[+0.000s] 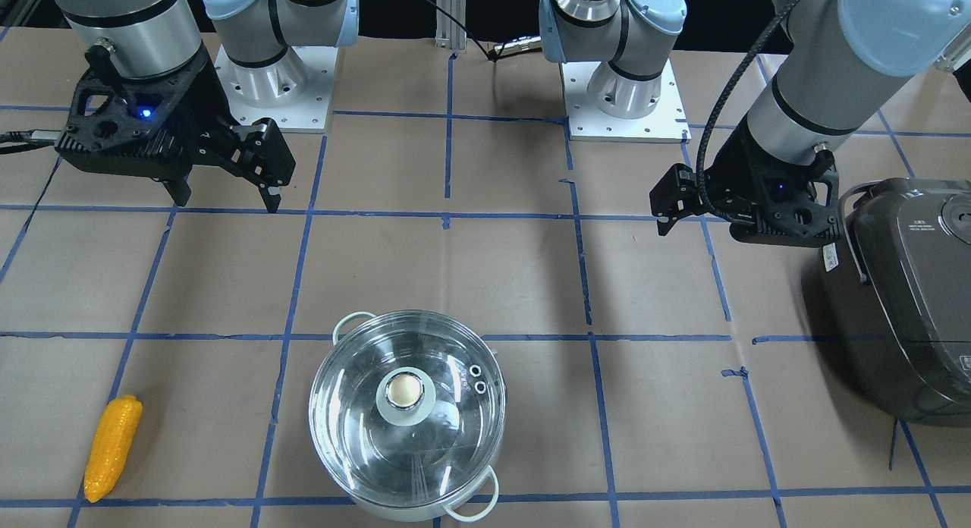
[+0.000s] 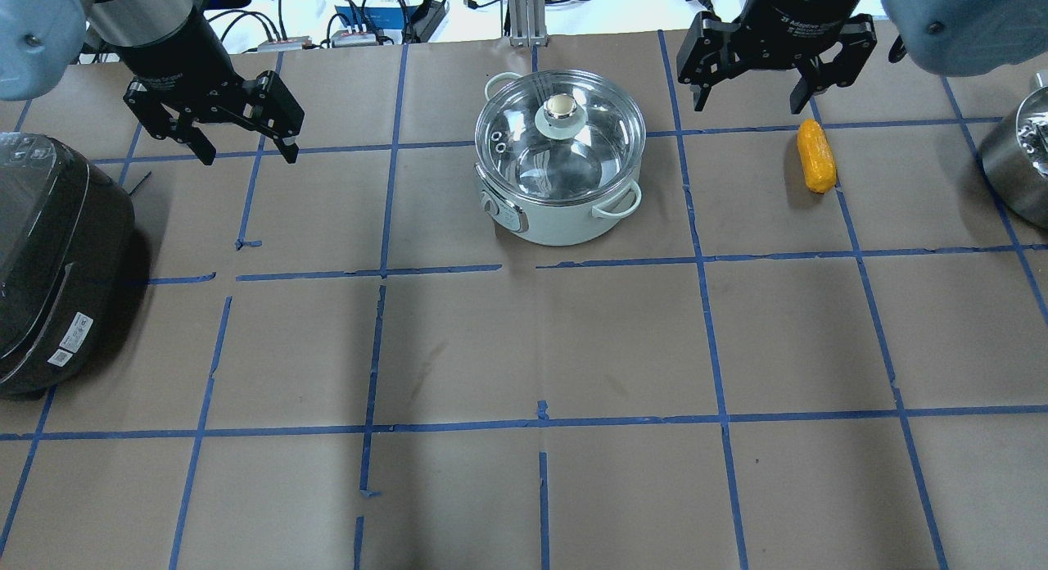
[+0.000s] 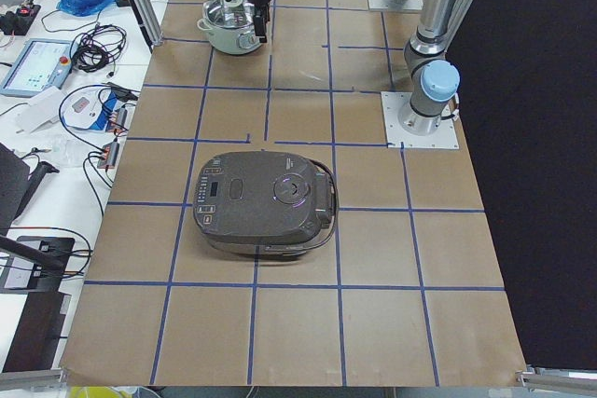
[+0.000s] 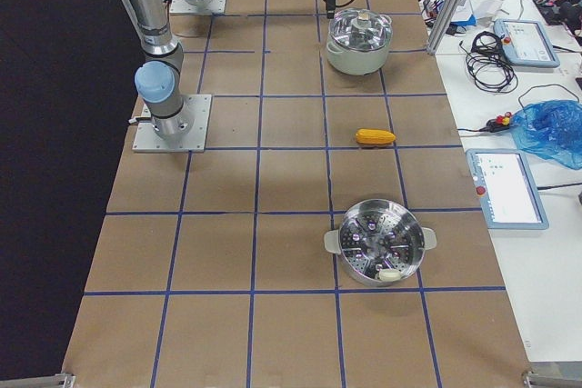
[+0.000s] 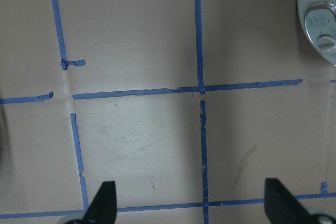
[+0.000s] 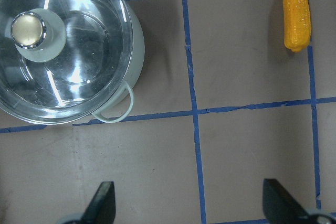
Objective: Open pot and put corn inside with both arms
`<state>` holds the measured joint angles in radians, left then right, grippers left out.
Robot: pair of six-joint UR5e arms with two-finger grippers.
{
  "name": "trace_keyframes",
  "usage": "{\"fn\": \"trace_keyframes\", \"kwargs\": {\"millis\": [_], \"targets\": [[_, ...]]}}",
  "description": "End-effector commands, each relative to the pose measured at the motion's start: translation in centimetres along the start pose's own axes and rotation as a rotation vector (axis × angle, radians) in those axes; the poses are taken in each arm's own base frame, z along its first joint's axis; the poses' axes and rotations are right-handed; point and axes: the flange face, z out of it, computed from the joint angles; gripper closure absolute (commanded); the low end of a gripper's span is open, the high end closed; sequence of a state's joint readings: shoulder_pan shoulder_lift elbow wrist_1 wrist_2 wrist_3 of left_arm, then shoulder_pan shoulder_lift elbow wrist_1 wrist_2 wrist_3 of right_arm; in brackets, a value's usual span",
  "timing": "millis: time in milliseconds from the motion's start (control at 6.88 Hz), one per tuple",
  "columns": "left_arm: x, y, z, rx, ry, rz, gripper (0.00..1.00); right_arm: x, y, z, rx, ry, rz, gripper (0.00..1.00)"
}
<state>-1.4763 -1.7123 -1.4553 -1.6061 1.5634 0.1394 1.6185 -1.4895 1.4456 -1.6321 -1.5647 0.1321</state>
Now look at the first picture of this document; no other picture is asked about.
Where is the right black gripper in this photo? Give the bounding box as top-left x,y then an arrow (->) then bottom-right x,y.
55,44 -> 296,214

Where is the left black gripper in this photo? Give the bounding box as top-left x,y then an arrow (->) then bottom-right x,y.
649,123 -> 843,248

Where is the yellow toy corn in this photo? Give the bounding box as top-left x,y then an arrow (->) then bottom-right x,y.
83,394 -> 143,503

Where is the glass pot lid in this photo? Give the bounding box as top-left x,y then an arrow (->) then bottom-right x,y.
309,310 -> 507,510

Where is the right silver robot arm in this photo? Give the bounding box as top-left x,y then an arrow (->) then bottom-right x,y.
52,0 -> 360,213

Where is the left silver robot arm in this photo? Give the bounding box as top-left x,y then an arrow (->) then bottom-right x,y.
539,0 -> 969,247

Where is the pale green steel pot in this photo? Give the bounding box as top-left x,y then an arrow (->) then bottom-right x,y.
309,310 -> 507,523

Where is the dark grey rice cooker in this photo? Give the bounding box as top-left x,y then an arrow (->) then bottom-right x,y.
819,178 -> 970,428

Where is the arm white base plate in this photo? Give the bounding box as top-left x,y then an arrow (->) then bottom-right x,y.
561,61 -> 690,143
215,46 -> 340,134

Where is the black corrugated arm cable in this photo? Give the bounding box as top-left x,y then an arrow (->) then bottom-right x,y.
696,0 -> 820,224

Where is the aluminium frame post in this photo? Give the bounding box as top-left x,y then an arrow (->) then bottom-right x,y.
435,0 -> 467,55

